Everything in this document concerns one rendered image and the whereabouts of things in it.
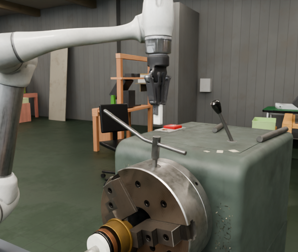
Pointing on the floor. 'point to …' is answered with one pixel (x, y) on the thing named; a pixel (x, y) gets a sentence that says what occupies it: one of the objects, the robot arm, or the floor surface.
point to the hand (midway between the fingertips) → (158, 114)
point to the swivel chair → (112, 126)
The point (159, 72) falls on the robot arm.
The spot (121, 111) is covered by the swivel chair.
